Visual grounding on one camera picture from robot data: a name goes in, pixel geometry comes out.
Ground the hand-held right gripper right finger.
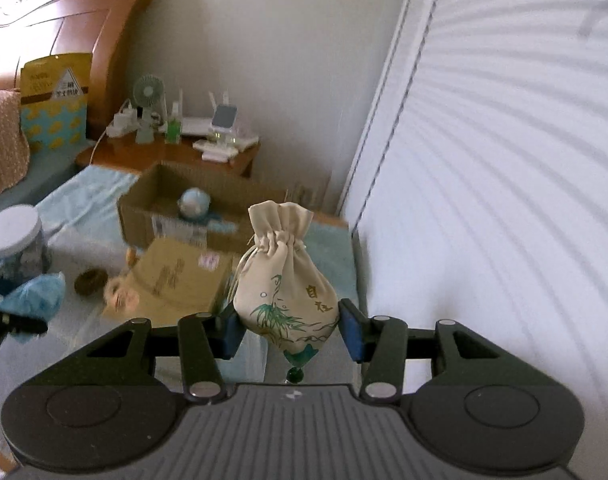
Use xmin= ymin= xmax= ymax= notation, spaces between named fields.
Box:
xmin=336 ymin=299 xmax=502 ymax=403

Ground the yellow blue snack bag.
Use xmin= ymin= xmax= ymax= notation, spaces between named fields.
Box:
xmin=20 ymin=52 xmax=93 ymax=154

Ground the blue face mask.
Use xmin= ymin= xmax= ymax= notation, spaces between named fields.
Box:
xmin=0 ymin=272 xmax=67 ymax=335

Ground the wooden headboard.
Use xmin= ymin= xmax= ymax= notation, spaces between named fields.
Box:
xmin=0 ymin=0 xmax=156 ymax=142

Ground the white router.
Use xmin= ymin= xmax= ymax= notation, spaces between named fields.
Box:
xmin=176 ymin=89 xmax=235 ymax=137

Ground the green desk fan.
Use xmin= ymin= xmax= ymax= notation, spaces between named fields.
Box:
xmin=132 ymin=75 xmax=166 ymax=147

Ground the white charger plug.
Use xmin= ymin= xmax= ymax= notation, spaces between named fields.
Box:
xmin=115 ymin=100 xmax=139 ymax=128

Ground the phone on stand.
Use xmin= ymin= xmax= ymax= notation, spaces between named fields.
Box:
xmin=211 ymin=104 xmax=238 ymax=142

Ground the white flat device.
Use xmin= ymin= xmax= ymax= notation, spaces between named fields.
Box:
xmin=231 ymin=127 xmax=261 ymax=153

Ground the wooden nightstand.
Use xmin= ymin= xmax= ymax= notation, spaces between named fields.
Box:
xmin=76 ymin=127 xmax=262 ymax=181

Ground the clear jar white lid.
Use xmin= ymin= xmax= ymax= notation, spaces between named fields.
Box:
xmin=0 ymin=205 xmax=53 ymax=282

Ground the pale blue plush ball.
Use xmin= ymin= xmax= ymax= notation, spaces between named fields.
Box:
xmin=177 ymin=188 xmax=212 ymax=220

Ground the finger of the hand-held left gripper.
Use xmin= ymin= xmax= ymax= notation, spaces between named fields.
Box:
xmin=0 ymin=311 xmax=50 ymax=358

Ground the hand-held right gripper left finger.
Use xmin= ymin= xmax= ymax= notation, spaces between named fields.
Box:
xmin=86 ymin=305 xmax=245 ymax=403

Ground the green bottle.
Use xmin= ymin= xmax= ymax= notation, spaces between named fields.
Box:
xmin=166 ymin=102 xmax=183 ymax=144

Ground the white power cable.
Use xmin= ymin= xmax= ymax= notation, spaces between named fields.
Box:
xmin=88 ymin=125 xmax=111 ymax=167

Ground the closed brown cardboard box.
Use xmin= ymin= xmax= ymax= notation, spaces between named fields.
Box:
xmin=101 ymin=237 xmax=241 ymax=322

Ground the white power strip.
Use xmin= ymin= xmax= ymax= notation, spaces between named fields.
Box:
xmin=106 ymin=112 xmax=146 ymax=139

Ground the white louvered wardrobe door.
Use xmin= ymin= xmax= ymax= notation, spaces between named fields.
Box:
xmin=334 ymin=0 xmax=608 ymax=480

